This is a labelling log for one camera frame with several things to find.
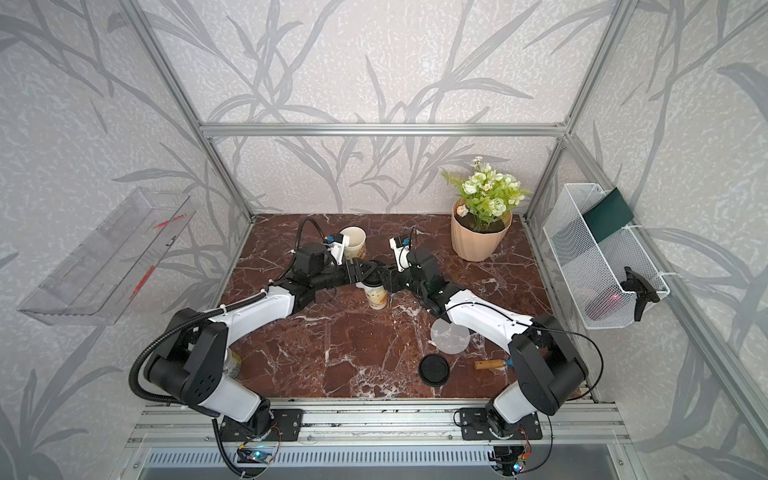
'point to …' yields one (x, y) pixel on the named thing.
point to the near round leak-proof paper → (449, 338)
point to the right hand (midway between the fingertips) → (384, 266)
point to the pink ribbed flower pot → (475, 240)
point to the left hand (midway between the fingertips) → (371, 269)
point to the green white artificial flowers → (485, 192)
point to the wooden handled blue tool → (493, 364)
